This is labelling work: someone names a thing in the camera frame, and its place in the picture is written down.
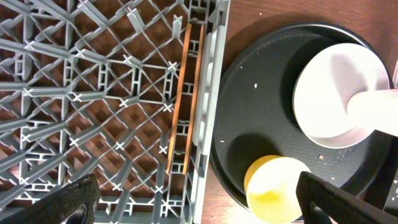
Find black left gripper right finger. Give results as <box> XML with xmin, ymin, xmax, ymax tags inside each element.
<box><xmin>296</xmin><ymin>171</ymin><xmax>397</xmax><ymax>224</ymax></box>

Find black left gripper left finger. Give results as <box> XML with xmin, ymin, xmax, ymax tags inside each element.
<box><xmin>1</xmin><ymin>174</ymin><xmax>100</xmax><ymax>224</ymax></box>

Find yellow bowl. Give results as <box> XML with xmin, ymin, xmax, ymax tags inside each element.
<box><xmin>244</xmin><ymin>155</ymin><xmax>310</xmax><ymax>223</ymax></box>

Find pink plastic cup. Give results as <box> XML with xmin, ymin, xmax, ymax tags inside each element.
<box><xmin>347</xmin><ymin>88</ymin><xmax>397</xmax><ymax>137</ymax></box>

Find white round plate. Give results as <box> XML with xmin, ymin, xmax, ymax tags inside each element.
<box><xmin>292</xmin><ymin>43</ymin><xmax>391</xmax><ymax>149</ymax></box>

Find wooden chopstick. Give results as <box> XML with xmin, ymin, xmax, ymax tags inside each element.
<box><xmin>183</xmin><ymin>25</ymin><xmax>205</xmax><ymax>175</ymax></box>
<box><xmin>165</xmin><ymin>23</ymin><xmax>192</xmax><ymax>174</ymax></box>

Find grey plastic dishwasher rack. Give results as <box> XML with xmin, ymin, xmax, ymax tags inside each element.
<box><xmin>1</xmin><ymin>0</ymin><xmax>230</xmax><ymax>223</ymax></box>

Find round black serving tray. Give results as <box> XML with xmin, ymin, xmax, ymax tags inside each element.
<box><xmin>211</xmin><ymin>22</ymin><xmax>397</xmax><ymax>209</ymax></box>

